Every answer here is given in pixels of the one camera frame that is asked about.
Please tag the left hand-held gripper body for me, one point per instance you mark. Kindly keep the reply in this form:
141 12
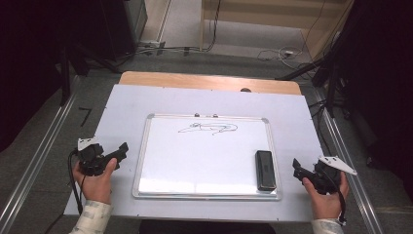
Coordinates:
92 157

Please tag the grey power strip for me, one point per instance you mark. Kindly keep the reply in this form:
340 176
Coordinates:
151 44

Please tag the black cabinet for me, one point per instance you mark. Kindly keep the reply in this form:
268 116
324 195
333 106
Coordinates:
125 29

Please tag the person's right hand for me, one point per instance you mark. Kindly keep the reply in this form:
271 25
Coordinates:
326 204

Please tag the person's dark lap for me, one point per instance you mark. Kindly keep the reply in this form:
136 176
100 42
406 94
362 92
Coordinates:
207 228

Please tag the black metal stand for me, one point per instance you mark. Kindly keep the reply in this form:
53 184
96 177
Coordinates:
331 91
65 78

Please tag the person's left hand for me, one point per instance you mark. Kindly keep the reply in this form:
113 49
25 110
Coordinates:
95 187

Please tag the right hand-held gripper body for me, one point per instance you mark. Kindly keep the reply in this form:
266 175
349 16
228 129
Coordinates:
326 180

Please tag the silver framed whiteboard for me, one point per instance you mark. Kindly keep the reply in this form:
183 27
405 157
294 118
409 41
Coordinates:
201 162

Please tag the aluminium floor rail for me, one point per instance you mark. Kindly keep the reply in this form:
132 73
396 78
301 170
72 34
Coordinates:
35 156
360 195

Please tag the light wooden shelf unit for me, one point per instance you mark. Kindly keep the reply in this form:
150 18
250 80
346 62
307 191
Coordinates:
259 13

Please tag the dark round table grommet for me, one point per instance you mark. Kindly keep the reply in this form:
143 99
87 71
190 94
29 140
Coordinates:
245 90

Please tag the large white table cover sheet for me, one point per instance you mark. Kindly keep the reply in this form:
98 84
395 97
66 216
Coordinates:
123 107

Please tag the black whiteboard eraser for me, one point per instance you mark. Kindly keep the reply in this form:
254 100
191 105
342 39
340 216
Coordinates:
265 170

